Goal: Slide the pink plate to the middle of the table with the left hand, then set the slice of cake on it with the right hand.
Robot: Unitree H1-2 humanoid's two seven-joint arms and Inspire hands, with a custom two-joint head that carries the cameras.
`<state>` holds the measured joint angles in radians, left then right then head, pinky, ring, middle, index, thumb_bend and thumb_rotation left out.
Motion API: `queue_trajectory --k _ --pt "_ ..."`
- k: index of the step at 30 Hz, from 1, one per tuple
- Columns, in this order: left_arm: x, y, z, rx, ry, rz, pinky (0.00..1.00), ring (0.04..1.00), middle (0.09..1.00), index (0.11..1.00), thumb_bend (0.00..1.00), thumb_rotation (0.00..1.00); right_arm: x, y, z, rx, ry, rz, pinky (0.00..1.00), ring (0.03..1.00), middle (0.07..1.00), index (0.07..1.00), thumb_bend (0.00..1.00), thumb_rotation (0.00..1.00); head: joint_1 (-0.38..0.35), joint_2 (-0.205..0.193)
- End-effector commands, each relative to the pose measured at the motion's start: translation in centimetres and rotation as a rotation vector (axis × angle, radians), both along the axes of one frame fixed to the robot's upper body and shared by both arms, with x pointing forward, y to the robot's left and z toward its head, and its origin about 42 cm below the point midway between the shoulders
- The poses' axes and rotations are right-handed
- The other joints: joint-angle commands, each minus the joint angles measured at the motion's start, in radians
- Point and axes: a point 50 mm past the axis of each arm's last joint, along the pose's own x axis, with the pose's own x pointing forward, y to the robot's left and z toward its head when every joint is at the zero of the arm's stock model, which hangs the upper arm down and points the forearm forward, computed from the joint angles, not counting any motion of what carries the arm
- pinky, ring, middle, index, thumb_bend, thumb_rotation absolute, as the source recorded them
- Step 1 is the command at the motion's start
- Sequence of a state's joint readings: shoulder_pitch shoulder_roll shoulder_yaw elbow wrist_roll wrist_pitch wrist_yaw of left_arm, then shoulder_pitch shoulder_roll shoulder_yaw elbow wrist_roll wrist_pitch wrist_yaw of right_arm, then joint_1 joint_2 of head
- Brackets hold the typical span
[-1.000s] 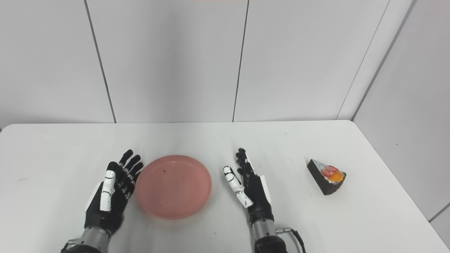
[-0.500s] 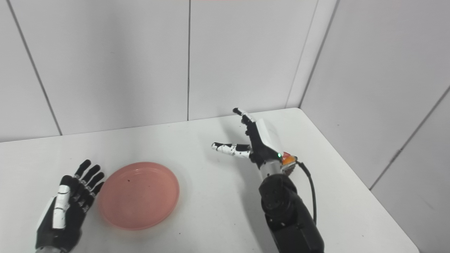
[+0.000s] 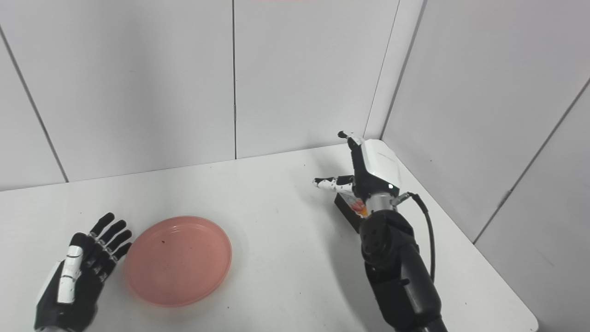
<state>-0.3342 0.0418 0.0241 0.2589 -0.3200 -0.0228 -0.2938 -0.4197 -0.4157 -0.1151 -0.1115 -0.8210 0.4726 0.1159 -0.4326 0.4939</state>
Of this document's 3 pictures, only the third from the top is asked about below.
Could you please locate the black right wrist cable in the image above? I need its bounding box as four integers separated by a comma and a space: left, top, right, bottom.
392, 192, 437, 283

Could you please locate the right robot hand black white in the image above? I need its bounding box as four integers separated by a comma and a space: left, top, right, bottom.
313, 131, 401, 205

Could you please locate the black snack box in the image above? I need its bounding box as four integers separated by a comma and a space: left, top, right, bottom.
334, 192, 369, 234

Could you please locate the pink round plate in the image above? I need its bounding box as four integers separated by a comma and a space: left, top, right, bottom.
124, 216, 233, 308

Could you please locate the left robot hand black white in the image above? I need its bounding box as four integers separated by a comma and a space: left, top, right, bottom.
34, 212, 133, 332

